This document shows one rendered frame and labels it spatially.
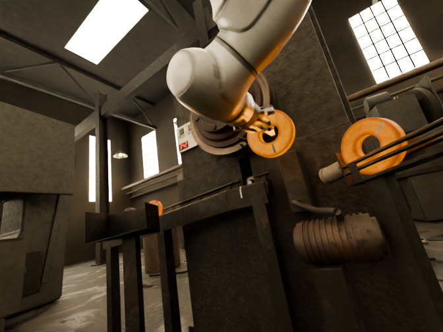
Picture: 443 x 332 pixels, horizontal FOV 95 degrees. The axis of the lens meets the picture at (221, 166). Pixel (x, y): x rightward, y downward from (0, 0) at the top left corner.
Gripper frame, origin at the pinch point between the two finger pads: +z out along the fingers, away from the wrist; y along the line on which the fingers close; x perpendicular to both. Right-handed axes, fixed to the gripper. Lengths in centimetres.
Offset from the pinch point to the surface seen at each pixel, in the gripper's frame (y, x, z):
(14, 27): -720, 671, 77
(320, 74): 19.3, 28.4, 35.4
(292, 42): 13, 52, 37
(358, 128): 23.4, -8.4, 4.5
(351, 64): 115, 335, 647
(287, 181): -2.9, -16.8, 16.9
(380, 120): 27.9, -8.8, 1.4
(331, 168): 13.3, -16.9, 10.1
